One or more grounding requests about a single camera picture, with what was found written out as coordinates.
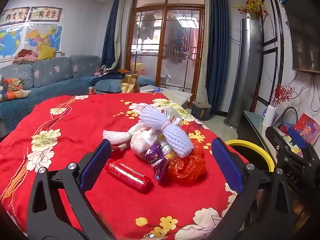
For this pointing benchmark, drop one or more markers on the white coffee table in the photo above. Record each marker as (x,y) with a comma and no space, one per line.
(175,96)

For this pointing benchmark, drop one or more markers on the beige curtain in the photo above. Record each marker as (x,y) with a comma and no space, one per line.
(203,80)
(122,30)

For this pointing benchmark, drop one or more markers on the framed calligraphy poster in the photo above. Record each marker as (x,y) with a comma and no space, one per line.
(46,13)
(15,16)

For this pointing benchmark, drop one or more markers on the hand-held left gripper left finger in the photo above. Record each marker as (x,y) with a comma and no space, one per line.
(93,166)

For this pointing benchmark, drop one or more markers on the red can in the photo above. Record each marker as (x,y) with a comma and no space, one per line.
(91,90)

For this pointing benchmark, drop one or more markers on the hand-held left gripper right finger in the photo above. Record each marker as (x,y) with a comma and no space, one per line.
(230,167)

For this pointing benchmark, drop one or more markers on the silver tower air conditioner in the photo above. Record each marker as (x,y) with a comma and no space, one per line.
(246,67)

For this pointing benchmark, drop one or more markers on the red berry branches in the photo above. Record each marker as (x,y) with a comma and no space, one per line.
(282,93)

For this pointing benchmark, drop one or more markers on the hanging clothes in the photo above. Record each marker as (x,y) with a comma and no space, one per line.
(181,47)

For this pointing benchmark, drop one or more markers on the blue curtain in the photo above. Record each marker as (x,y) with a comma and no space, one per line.
(217,42)
(111,35)

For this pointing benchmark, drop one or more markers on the pile of red clothes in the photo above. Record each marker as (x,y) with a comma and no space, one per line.
(25,56)

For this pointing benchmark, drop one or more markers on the black round hoop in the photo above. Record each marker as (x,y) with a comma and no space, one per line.
(289,108)

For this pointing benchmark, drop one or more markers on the wooden glass sliding door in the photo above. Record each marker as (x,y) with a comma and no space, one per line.
(163,17)

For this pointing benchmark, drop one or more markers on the white printed packet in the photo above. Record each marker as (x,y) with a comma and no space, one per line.
(175,116)

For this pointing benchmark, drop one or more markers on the dark clothes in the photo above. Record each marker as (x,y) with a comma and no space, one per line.
(112,77)

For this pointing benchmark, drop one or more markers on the yellow box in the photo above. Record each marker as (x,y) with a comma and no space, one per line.
(138,68)

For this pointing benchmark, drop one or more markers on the yellow red artificial flowers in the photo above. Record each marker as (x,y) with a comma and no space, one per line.
(252,5)

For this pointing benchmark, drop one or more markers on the grey heart-print sofa cushion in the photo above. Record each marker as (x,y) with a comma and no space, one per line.
(15,76)
(52,71)
(85,65)

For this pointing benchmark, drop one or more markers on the country map poster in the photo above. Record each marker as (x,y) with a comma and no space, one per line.
(45,36)

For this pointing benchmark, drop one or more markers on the wall-mounted television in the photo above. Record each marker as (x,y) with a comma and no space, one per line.
(305,30)

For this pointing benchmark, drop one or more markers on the white printed plastic bag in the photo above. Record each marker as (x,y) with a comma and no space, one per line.
(141,143)

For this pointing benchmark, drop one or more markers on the gold gift bag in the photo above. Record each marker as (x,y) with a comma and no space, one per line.
(130,83)

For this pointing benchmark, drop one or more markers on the white twisted plastic bag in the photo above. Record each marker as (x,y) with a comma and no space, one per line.
(117,135)

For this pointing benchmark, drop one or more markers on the colourful painting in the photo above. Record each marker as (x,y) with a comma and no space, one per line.
(308,127)

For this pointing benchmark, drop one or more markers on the purple snack wrapper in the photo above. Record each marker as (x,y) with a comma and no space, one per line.
(161,172)
(153,153)

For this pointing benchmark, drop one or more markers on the white vase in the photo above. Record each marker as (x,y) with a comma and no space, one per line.
(268,116)

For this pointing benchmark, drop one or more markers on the red cylindrical bottle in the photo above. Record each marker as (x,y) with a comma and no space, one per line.
(128,176)

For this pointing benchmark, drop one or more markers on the blue sofa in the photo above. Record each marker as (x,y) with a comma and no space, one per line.
(62,87)

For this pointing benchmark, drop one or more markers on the white picture board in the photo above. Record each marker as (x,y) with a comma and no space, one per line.
(281,112)

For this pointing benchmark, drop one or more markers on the white small stand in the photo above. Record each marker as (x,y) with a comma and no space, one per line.
(166,79)

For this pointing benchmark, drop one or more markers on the blue stool with tan top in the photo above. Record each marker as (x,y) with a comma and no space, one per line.
(201,110)

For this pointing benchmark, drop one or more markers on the yellow pillow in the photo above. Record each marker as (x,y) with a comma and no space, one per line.
(46,52)

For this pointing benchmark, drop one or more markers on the white foam fruit net bundle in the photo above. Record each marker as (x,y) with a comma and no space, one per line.
(160,120)

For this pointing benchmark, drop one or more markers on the yellow-rimmed black bin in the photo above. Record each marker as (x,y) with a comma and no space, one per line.
(246,143)

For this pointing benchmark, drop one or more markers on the orange-red plastic bag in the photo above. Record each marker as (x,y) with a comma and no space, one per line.
(187,166)

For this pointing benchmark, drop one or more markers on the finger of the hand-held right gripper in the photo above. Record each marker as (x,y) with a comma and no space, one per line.
(296,136)
(276,140)

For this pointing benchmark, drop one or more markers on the red floral blanket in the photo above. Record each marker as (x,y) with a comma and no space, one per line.
(75,125)

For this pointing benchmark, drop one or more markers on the world map poster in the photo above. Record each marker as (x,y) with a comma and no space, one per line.
(11,42)

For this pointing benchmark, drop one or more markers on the small red wrapper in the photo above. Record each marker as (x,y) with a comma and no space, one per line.
(120,148)

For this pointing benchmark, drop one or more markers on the dark television stand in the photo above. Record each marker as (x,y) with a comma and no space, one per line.
(250,135)

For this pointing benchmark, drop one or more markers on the colourful patterned cloth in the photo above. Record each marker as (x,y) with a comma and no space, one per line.
(12,90)

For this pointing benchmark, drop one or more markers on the blue paper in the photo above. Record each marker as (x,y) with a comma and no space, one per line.
(157,89)

